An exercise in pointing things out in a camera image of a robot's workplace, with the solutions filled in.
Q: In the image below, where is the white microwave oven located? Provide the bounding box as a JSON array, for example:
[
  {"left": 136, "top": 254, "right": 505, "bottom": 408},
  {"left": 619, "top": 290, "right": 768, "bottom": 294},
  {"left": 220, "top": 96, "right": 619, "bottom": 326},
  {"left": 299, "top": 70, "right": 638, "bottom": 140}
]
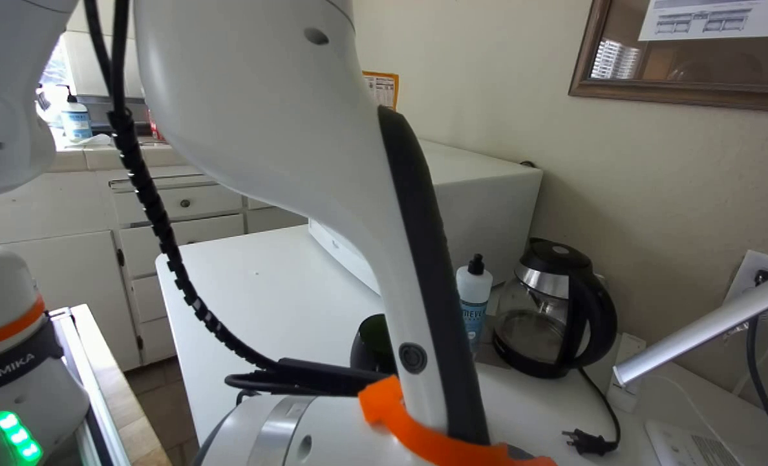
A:
[{"left": 302, "top": 137, "right": 545, "bottom": 301}]

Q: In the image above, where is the white drawer cabinet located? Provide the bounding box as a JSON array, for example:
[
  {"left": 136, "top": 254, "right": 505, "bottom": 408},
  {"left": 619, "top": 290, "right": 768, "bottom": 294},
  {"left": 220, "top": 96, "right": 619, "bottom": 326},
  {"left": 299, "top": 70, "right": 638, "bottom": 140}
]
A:
[{"left": 0, "top": 140, "right": 311, "bottom": 373}]

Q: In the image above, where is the black glass kettle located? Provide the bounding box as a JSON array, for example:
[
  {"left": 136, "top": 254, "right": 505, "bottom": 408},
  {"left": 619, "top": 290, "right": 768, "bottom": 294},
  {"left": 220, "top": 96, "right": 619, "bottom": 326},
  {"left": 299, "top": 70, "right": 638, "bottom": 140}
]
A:
[{"left": 488, "top": 237, "right": 620, "bottom": 382}]

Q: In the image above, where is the clear spray bottle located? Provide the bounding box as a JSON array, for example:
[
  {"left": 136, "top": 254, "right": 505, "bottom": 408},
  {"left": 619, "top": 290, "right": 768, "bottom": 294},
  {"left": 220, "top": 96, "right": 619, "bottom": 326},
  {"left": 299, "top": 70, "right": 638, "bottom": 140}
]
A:
[{"left": 60, "top": 89, "right": 96, "bottom": 145}]

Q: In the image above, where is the light metal rod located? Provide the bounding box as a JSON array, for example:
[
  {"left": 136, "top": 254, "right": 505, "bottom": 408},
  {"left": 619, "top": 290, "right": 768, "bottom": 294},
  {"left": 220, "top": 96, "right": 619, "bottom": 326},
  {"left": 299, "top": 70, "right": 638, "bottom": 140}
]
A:
[{"left": 610, "top": 265, "right": 768, "bottom": 388}]

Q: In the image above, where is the orange strap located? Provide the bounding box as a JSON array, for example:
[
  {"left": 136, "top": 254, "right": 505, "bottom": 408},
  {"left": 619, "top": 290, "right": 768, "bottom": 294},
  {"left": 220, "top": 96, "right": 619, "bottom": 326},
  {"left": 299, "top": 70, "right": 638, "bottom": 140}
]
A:
[{"left": 355, "top": 373, "right": 559, "bottom": 466}]

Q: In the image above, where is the black corrugated cable conduit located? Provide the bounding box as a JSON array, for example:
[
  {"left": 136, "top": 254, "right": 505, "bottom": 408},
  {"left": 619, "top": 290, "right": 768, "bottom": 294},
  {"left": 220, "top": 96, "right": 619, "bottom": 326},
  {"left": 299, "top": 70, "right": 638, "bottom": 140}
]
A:
[{"left": 83, "top": 0, "right": 385, "bottom": 399}]

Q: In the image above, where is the brown framed wall picture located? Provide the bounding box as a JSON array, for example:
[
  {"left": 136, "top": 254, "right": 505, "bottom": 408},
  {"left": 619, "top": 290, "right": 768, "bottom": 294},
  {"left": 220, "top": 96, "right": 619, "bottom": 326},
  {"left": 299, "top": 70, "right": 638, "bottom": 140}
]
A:
[{"left": 568, "top": 0, "right": 768, "bottom": 115}]

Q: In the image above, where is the black kettle power cord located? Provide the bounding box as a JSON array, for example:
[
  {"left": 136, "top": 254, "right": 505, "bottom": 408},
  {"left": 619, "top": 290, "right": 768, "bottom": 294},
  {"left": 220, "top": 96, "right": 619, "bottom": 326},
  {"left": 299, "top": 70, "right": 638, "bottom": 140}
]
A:
[{"left": 560, "top": 366, "right": 622, "bottom": 459}]

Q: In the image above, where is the grey metal frame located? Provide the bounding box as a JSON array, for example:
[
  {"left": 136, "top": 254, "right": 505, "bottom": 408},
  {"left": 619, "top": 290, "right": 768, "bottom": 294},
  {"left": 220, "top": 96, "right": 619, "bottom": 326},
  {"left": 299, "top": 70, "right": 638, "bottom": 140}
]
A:
[{"left": 46, "top": 307, "right": 134, "bottom": 466}]

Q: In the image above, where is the white wall outlet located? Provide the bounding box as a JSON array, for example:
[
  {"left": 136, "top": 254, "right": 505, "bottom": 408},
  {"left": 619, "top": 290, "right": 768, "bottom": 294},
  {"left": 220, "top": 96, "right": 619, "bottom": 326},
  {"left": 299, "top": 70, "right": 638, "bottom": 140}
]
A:
[{"left": 723, "top": 248, "right": 768, "bottom": 307}]

